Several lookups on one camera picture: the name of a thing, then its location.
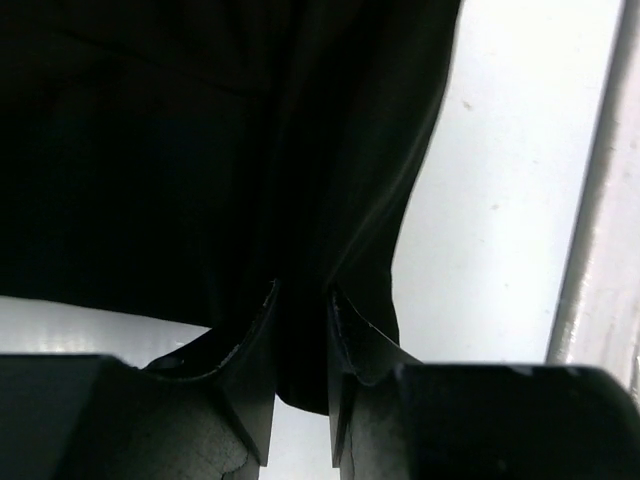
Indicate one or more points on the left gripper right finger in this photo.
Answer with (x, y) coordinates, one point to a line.
(358, 355)

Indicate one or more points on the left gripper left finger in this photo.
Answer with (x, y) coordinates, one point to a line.
(234, 363)

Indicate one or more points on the black t shirt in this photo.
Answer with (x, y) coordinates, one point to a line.
(174, 159)

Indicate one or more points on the aluminium table rail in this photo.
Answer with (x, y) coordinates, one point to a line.
(597, 317)

